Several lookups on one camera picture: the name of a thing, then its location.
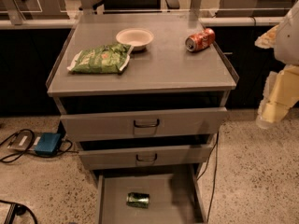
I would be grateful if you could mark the grey flat device on floor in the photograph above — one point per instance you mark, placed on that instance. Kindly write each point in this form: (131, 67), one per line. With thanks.
(24, 140)

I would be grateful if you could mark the grey drawer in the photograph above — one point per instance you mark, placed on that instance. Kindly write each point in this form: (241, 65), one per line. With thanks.
(143, 156)
(172, 200)
(139, 124)

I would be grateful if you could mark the grey bottom drawer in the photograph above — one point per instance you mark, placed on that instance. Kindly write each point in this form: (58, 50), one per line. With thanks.
(172, 200)

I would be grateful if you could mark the grey drawer cabinet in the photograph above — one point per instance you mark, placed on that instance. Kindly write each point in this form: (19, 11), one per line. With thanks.
(164, 76)

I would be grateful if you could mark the grey middle drawer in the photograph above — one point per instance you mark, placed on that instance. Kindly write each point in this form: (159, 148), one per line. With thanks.
(143, 156)

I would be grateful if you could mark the blue electronic box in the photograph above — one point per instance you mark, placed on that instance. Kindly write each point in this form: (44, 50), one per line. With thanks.
(47, 144)

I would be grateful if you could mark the glass partition rail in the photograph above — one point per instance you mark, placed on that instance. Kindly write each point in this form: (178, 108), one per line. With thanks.
(209, 12)

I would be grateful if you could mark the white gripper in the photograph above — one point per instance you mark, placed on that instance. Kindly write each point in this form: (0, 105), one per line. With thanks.
(288, 40)

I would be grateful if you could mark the green soda can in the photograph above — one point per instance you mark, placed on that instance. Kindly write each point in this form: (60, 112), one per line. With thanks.
(138, 200)

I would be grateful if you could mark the green chip bag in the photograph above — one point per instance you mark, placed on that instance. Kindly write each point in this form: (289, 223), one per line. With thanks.
(105, 59)

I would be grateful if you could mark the orange soda can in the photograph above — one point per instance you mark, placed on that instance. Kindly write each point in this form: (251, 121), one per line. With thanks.
(200, 41)

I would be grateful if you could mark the grey top drawer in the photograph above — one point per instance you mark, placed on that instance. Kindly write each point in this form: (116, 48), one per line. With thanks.
(139, 124)

